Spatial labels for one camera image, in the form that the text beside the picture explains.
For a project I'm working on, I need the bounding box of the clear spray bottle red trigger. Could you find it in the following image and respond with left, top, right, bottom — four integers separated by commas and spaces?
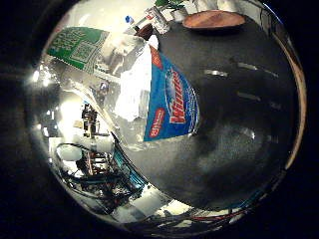
43, 25, 201, 150

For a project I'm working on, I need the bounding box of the clear plastic bottle with label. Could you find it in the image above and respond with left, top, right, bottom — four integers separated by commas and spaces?
146, 6, 171, 35

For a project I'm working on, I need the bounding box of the cluttered wooden shelf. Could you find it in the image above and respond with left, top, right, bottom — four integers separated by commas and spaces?
79, 103, 101, 138

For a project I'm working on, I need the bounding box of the dark brown bowl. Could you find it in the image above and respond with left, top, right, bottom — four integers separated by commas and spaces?
135, 23, 156, 41

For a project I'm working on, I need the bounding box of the white plant pot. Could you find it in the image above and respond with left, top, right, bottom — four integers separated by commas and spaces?
172, 8, 190, 24

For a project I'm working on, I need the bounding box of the teal black frame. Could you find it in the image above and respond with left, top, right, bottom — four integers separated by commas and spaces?
111, 132, 149, 190

